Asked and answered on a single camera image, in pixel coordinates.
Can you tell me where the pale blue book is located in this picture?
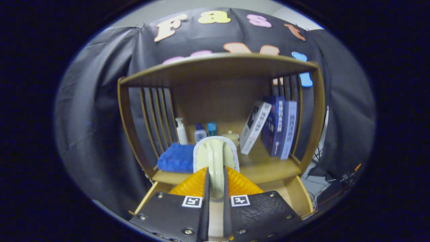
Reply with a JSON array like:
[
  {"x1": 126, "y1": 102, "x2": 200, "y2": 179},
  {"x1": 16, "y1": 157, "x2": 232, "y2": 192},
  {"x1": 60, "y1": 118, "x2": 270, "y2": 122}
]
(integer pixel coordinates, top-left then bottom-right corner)
[{"x1": 280, "y1": 100, "x2": 298, "y2": 160}]

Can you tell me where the white pump bottle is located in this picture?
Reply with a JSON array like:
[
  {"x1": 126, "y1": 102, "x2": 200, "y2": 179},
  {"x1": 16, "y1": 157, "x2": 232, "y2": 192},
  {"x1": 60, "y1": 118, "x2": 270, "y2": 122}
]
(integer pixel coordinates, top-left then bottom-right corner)
[{"x1": 175, "y1": 117, "x2": 188, "y2": 146}]

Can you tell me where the white bottle with blue cap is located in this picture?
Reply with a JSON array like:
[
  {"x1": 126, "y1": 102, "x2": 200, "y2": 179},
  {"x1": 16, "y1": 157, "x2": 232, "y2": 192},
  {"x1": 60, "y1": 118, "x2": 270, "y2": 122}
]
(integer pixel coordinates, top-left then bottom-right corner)
[{"x1": 194, "y1": 123, "x2": 208, "y2": 144}]

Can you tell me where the black equipment with cables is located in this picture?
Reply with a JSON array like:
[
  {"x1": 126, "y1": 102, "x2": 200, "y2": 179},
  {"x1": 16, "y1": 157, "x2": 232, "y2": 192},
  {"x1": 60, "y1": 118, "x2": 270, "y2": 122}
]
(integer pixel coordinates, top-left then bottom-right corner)
[{"x1": 316, "y1": 163, "x2": 363, "y2": 207}]

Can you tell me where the white book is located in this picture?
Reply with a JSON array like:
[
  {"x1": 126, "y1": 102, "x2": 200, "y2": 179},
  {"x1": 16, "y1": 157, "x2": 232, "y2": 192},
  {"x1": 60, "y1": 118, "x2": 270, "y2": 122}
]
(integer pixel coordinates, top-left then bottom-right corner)
[{"x1": 239, "y1": 101, "x2": 272, "y2": 155}]

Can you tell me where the blue rolled towel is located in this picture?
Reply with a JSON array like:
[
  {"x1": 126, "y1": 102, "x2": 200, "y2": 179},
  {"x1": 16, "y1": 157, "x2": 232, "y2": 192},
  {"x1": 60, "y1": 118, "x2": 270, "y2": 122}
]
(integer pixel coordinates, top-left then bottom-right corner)
[{"x1": 157, "y1": 143, "x2": 196, "y2": 174}]

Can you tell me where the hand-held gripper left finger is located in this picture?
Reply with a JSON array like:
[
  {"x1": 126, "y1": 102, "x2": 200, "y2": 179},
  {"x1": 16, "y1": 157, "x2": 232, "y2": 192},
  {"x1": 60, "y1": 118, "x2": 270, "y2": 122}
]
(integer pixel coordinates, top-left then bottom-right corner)
[{"x1": 129, "y1": 166, "x2": 210, "y2": 242}]

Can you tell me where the dark blue book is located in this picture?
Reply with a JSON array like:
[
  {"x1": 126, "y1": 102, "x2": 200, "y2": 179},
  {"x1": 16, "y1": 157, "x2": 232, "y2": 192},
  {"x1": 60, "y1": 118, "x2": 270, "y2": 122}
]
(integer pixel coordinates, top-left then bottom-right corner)
[{"x1": 261, "y1": 96, "x2": 286, "y2": 157}]

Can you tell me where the wooden cabinet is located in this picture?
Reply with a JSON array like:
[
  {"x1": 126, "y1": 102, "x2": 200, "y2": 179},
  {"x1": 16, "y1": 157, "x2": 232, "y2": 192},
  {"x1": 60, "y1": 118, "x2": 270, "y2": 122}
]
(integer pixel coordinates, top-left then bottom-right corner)
[{"x1": 117, "y1": 52, "x2": 326, "y2": 185}]

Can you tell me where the wooden countertop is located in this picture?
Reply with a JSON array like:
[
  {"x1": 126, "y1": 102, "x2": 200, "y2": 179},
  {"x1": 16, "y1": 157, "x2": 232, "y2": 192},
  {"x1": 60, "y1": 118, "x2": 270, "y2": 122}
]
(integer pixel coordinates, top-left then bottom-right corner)
[{"x1": 149, "y1": 138, "x2": 303, "y2": 185}]

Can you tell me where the black backdrop cloth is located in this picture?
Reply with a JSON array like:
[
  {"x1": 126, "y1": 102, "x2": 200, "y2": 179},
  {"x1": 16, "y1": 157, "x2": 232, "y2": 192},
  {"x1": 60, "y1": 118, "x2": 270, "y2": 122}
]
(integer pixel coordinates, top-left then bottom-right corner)
[{"x1": 54, "y1": 7, "x2": 376, "y2": 215}]

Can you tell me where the beige scrub brush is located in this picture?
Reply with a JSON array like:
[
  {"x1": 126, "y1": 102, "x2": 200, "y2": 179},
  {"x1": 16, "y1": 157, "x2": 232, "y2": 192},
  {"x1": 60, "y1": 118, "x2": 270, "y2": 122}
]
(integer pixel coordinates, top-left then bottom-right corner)
[{"x1": 193, "y1": 135, "x2": 240, "y2": 200}]

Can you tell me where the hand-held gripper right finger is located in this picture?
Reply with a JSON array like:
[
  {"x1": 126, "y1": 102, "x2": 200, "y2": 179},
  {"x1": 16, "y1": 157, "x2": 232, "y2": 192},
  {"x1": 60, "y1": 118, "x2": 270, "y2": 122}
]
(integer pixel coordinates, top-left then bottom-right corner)
[{"x1": 223, "y1": 166, "x2": 303, "y2": 242}]

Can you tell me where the beige lidded ceramic cup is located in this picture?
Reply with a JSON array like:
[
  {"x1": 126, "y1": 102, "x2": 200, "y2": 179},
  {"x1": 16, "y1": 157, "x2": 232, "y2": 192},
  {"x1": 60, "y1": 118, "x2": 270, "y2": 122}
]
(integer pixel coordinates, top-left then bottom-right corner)
[{"x1": 223, "y1": 130, "x2": 240, "y2": 147}]

